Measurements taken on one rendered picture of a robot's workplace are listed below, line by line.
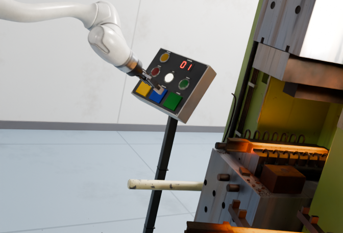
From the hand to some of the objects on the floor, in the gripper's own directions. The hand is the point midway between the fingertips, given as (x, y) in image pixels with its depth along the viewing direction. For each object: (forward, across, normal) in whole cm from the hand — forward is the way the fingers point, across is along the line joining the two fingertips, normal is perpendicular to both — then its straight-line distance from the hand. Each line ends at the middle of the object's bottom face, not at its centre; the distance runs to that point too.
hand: (157, 88), depth 170 cm
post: (+75, -9, -81) cm, 110 cm away
